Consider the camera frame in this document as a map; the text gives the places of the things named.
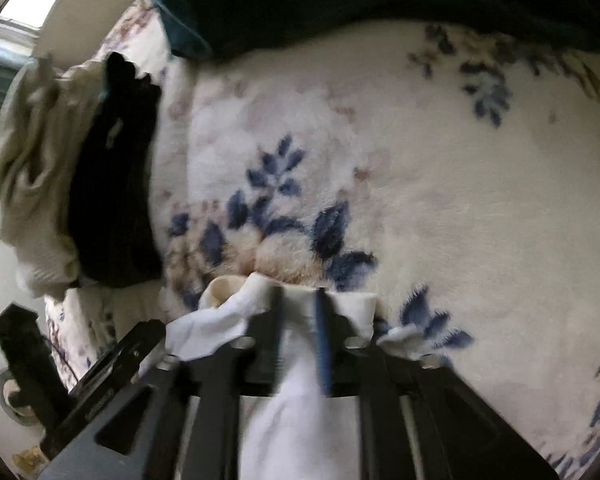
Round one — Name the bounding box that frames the beige folded garment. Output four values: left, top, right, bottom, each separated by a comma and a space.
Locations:
0, 54, 106, 211

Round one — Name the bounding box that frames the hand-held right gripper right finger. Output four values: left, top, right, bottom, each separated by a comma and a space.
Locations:
312, 287, 561, 480

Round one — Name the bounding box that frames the dark teal plush blanket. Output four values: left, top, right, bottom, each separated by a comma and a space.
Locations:
147, 0, 600, 63

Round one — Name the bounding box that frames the floral bed blanket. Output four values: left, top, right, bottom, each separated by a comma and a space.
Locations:
45, 0, 600, 480

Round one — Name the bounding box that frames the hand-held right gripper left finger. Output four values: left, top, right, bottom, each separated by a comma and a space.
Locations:
37, 285, 286, 480

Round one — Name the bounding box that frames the black folded garment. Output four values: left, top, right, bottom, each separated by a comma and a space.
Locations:
69, 52, 165, 288

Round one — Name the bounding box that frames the grey-green curtain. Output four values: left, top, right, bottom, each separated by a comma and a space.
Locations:
0, 45, 36, 106

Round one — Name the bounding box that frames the round grey object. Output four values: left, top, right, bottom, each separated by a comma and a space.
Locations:
0, 367, 33, 427

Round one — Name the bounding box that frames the white t-shirt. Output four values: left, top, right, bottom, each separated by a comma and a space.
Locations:
165, 272, 421, 480

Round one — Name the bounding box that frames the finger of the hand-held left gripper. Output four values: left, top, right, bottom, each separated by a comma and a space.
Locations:
0, 302, 76, 456
55, 319, 167, 436

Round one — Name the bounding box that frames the cream folded garment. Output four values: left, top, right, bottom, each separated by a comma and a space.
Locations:
0, 180, 83, 298

